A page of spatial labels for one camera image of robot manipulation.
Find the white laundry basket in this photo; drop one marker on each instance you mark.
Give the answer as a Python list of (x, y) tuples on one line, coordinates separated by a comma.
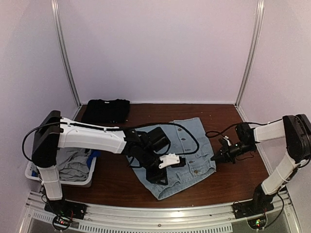
[(88, 181)]

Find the right aluminium frame post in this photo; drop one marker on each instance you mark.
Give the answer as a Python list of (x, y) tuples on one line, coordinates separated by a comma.
[(252, 50)]

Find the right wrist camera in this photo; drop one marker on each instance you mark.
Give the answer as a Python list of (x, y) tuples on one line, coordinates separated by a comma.
[(224, 140)]

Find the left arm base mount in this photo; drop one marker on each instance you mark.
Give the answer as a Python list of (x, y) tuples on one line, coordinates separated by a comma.
[(66, 208)]

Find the blue garment in basket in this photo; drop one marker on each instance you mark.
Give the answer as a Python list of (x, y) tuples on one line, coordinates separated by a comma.
[(94, 154)]

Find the front aluminium rail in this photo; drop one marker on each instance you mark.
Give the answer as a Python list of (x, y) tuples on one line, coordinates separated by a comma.
[(218, 218)]

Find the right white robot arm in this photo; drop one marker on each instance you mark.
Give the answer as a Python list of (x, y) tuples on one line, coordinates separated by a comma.
[(285, 142)]

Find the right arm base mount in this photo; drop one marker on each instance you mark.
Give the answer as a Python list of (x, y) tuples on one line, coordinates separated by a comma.
[(247, 209)]

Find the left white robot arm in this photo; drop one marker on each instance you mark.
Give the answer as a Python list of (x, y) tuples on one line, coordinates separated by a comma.
[(57, 132)]

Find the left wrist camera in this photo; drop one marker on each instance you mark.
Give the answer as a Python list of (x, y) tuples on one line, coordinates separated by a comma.
[(172, 160)]

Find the black t-shirt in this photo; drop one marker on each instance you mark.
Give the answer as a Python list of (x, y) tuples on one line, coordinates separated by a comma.
[(106, 111)]

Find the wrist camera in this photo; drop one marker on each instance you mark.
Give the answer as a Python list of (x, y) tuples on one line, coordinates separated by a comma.
[(224, 140), (172, 160)]

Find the grey garment in basket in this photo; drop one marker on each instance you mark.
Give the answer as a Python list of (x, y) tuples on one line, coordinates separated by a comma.
[(71, 164)]

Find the aluminium frame post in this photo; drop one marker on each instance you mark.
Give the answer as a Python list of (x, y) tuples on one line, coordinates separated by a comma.
[(252, 50), (63, 52)]

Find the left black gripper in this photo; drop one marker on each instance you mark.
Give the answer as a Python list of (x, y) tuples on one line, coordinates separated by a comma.
[(154, 177)]

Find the left aluminium frame post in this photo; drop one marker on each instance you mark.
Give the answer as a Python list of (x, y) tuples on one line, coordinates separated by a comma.
[(63, 52)]

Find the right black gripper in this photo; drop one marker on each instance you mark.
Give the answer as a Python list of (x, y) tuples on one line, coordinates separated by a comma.
[(224, 154)]

